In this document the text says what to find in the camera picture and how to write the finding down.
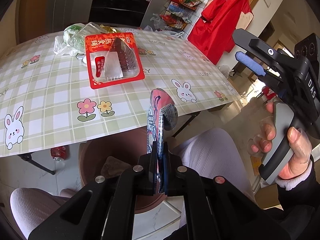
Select blue patterned snack wrapper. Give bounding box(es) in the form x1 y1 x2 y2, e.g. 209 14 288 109
146 88 178 193

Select crushed red cola can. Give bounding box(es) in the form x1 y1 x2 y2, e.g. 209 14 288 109
50 145 69 161

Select red snack tray package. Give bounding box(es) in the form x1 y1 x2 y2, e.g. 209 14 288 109
85 32 145 89

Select clear plastic clamshell container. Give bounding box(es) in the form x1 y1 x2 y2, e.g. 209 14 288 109
68 22 107 53

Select gold foil wrapper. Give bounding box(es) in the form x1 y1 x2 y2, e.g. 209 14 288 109
100 24 120 33

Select white green plastic bag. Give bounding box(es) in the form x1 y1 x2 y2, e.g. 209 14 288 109
53 23 85 56

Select brown trash bin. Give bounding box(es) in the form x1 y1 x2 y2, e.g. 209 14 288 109
78 127 168 214

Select person right hand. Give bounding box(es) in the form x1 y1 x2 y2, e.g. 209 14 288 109
248 102 312 184

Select red hanging apron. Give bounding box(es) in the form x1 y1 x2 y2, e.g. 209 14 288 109
188 0 254 64

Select person right knee white trousers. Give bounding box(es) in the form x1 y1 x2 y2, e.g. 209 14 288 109
172 127 256 228

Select person knee white trousers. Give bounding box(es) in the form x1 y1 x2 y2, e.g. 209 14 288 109
172 127 256 228
10 188 76 238

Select white shopping bag on floor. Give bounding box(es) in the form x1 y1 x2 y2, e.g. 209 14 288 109
143 25 185 38

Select checkered bunny tablecloth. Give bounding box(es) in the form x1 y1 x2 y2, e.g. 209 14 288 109
1 28 239 157

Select black oven range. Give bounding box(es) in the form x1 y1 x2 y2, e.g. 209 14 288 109
88 0 151 27

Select person left knee white trousers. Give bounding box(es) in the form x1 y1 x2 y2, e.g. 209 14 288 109
10 188 76 238

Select grey base cabinets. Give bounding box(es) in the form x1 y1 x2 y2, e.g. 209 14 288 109
46 0 93 33

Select black camera box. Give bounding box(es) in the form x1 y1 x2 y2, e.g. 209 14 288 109
294 33 319 62

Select wire storage rack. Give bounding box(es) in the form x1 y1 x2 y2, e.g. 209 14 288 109
159 0 204 31

